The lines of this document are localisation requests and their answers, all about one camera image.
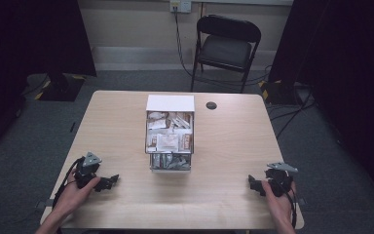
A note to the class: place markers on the black folding chair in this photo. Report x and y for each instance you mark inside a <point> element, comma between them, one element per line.
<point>225,48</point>

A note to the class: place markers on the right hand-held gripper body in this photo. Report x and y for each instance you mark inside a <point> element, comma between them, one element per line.
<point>280,177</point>

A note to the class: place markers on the grey table clamp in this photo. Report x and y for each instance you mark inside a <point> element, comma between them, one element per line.
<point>44,204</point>
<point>301,200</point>

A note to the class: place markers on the large clear drawer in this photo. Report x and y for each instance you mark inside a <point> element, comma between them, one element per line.
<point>169,151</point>

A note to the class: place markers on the black yellow stand base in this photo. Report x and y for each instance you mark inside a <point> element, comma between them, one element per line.
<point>277,92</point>

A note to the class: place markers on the dark curtain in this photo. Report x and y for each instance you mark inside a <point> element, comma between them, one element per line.
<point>341,65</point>
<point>32,35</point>

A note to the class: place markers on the person's right hand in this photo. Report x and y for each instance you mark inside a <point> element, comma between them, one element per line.
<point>280,208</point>

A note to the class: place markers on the black pen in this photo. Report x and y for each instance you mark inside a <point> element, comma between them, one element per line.
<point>72,126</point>

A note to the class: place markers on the pile of white brown sachets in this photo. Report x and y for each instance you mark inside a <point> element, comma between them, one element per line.
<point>168,133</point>

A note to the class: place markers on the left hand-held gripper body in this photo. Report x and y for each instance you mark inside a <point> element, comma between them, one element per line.
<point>89,164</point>

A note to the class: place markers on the white wall socket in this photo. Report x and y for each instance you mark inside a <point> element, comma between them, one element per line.
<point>180,6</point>

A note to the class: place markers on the person's left hand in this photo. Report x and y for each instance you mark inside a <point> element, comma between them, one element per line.
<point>73,196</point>

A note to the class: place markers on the small clear drawer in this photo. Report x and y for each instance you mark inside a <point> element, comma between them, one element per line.
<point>170,169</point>

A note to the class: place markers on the pile of grey silver sachets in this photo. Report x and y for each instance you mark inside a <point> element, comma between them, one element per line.
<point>170,161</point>

